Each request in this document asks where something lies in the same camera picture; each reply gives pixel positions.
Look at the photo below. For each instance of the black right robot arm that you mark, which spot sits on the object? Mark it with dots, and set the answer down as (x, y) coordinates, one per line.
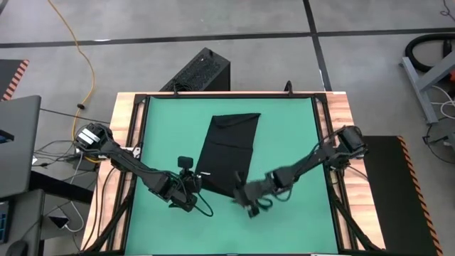
(313, 160)

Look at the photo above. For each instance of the grey side desk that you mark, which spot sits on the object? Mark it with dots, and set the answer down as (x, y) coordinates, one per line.
(25, 220)

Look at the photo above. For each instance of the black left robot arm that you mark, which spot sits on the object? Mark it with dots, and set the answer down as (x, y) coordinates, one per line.
(135, 167)

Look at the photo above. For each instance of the smartphone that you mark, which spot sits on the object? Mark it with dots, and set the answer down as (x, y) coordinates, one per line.
(58, 222)

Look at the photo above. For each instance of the black computer tower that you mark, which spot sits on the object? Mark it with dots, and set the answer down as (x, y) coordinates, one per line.
(199, 73)

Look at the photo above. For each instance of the black table clamp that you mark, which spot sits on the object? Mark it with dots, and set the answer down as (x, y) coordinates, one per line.
(288, 89)
(175, 89)

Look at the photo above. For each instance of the blue keypad device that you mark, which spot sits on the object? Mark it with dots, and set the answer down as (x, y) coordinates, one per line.
(3, 222)

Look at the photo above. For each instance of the black mat orange striped edge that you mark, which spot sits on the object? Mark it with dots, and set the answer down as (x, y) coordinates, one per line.
(391, 199)
(9, 76)

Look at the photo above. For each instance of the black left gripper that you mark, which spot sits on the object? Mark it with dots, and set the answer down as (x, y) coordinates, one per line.
(185, 193)

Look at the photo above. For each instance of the grey metal stand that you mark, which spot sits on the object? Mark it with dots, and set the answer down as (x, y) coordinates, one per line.
(416, 85)

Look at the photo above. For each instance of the black towel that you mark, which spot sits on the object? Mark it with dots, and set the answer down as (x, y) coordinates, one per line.
(231, 149)

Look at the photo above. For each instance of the black computer mouse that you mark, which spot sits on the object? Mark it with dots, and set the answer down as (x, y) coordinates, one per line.
(17, 249)

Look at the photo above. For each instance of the black desk base bar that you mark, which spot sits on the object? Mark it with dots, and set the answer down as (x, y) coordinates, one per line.
(60, 186)

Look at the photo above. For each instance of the black metal table frame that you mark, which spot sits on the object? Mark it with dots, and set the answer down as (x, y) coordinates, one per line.
(231, 95)

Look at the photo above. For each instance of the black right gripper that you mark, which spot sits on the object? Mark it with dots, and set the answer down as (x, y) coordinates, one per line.
(257, 193)

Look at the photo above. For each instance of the green table mat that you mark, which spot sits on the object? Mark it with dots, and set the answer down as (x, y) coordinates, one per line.
(213, 234)

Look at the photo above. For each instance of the grey laptop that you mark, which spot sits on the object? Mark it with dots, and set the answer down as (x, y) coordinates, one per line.
(17, 149)

